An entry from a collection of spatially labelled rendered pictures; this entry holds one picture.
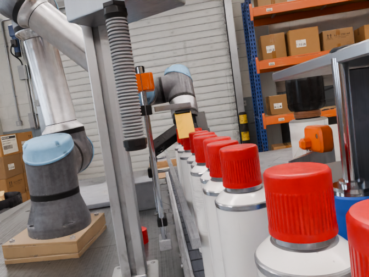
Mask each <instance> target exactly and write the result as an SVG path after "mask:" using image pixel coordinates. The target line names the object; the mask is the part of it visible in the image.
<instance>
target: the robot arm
mask: <svg viewBox="0 0 369 277"><path fill-rule="evenodd" d="M0 14H2V15H3V16H5V17H6V18H8V19H10V20H11V22H12V26H13V30H14V33H15V37H16V38H18V39H19V40H21V41H23V43H24V47H25V51H26V55H27V59H28V62H29V66H30V69H31V74H32V77H33V81H34V84H35V88H36V92H37V96H38V100H39V103H40V106H41V111H42V114H43V118H44V122H45V125H46V128H45V130H44V131H43V133H42V136H40V137H34V138H32V139H29V140H28V141H26V142H25V143H24V145H23V161H24V163H25V169H26V176H27V182H28V187H29V193H30V199H31V207H30V213H29V219H28V222H27V232H28V236H29V237H30V238H32V239H35V240H49V239H56V238H60V237H64V236H68V235H71V234H74V233H76V232H79V231H81V230H83V229H85V228H86V227H88V226H89V225H90V223H91V214H90V211H89V209H88V207H87V206H86V204H85V202H84V200H83V198H82V196H81V194H80V187H79V180H78V173H81V172H82V171H84V170H85V169H86V168H87V167H88V166H89V165H90V163H91V161H92V159H93V157H94V147H93V143H92V141H91V140H90V139H89V138H88V137H87V136H86V132H85V128H84V125H83V124H81V123H80V122H78V121H77V119H76V115H75V111H74V107H73V104H72V100H71V96H70V92H69V88H68V83H67V80H66V76H65V72H64V68H63V64H62V60H61V57H60V53H59V51H61V52H62V53H64V54H65V55H66V56H67V57H69V58H70V59H71V60H73V61H74V62H75V63H76V64H78V65H79V66H80V67H82V68H83V69H85V70H86V71H87V72H88V65H87V59H86V52H85V45H84V41H83V35H82V28H81V27H80V26H78V25H77V24H73V23H69V22H68V21H67V17H66V15H64V14H63V13H62V12H60V11H59V7H58V5H57V3H56V1H55V0H0ZM153 80H154V87H155V90H154V91H151V92H146V94H147V102H148V105H149V104H150V105H151V106H153V105H157V104H163V103H167V102H169V104H176V103H185V102H191V107H188V108H180V109H173V110H170V111H171V117H172V119H173V123H174V126H172V127H171V128H169V129H168V130H166V131H165V132H164V133H162V134H161V135H160V136H158V137H157V138H155V139H154V140H153V142H154V149H155V156H158V155H159V154H161V153H162V152H163V151H165V150H166V149H167V148H169V147H170V146H171V145H173V144H174V143H175V142H177V134H176V129H177V125H176V119H175V111H178V110H185V109H189V110H190V111H191V115H192V120H193V125H194V128H202V131H203V130H208V132H210V129H209V128H208V124H207V121H206V116H205V112H199V110H198V106H197V101H196V98H195V93H194V88H193V80H192V78H191V74H190V72H189V69H188V68H187V67H186V66H184V65H182V64H174V65H172V66H170V67H168V68H166V70H165V72H164V76H161V77H155V78H153Z"/></svg>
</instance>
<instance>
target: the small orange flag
mask: <svg viewBox="0 0 369 277"><path fill-rule="evenodd" d="M175 119H176V125H177V131H178V136H179V139H184V138H189V133H190V132H195V129H194V125H193V120H192V115H191V111H190V110H189V109H185V110H178V111H175Z"/></svg>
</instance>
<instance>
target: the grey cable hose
mask: <svg viewBox="0 0 369 277"><path fill-rule="evenodd" d="M103 8H104V18H105V19H106V21H105V22H106V26H107V33H108V40H109V44H110V45H109V47H110V50H111V52H110V54H111V57H112V59H111V60H112V61H113V62H112V64H113V68H114V69H113V71H114V74H115V75H114V77H115V81H116V82H115V84H117V85H116V88H117V89H116V90H117V91H118V92H117V94H118V96H117V97H118V98H119V99H118V101H119V102H118V104H119V107H120V109H119V110H120V111H121V112H120V114H121V116H120V117H122V119H121V120H122V122H121V123H122V124H123V125H122V127H123V129H122V130H123V131H124V132H123V134H124V137H125V138H124V141H123V144H124V147H125V151H128V152H129V151H138V150H142V149H145V148H147V144H148V143H147V138H146V137H145V135H143V134H144V132H143V131H144V129H143V127H144V126H143V125H142V124H143V122H142V121H143V119H141V118H142V116H141V114H142V113H140V111H141V109H140V107H141V106H139V105H140V103H139V101H140V100H139V96H138V95H139V93H137V92H138V90H137V88H138V86H136V85H137V83H136V82H137V80H136V76H135V75H136V73H135V70H134V68H135V67H134V63H133V62H134V60H133V56H132V55H133V53H132V49H131V48H132V46H131V40H130V36H129V35H130V33H129V26H128V19H127V16H128V13H127V8H126V6H125V2H124V1H118V0H111V1H108V2H105V3H103Z"/></svg>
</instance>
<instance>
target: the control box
mask: <svg viewBox="0 0 369 277"><path fill-rule="evenodd" d="M108 1H111V0H64V4H65V10H66V17H67V21H68V22H69V23H73V24H78V25H83V26H89V27H93V28H97V27H98V26H102V25H106V22H105V21H106V19H105V18H104V8H103V3H105V2H108ZM118 1H124V2H125V6H126V8H127V13H128V16H127V19H128V24H129V23H132V22H134V21H137V20H141V19H144V18H147V17H150V16H153V15H156V14H159V13H162V12H165V11H168V10H171V9H174V8H177V7H180V6H183V5H185V4H186V0H118Z"/></svg>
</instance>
